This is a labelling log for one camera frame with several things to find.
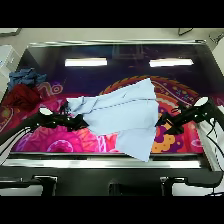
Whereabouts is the light blue shirt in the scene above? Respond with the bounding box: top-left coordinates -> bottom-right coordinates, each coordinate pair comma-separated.
65,77 -> 160,164

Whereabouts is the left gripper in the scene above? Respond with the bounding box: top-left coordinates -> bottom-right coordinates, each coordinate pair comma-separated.
63,116 -> 90,132

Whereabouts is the black cable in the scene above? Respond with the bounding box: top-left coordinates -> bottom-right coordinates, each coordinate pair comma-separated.
0,128 -> 34,159
203,118 -> 221,143

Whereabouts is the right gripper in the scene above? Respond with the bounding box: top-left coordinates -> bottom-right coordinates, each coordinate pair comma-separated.
154,112 -> 190,136

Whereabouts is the blue garment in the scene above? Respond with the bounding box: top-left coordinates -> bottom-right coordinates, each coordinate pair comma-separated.
7,67 -> 48,92

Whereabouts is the red garment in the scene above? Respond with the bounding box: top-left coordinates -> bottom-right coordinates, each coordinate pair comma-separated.
2,83 -> 43,113

